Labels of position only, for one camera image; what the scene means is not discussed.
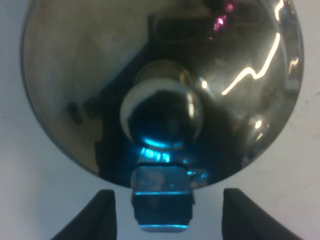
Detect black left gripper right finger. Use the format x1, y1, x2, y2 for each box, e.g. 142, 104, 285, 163
221, 188, 300, 240

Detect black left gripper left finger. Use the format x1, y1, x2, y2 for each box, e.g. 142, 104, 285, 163
53, 189, 117, 240

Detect stainless steel teapot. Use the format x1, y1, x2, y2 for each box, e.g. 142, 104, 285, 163
21, 0, 304, 233

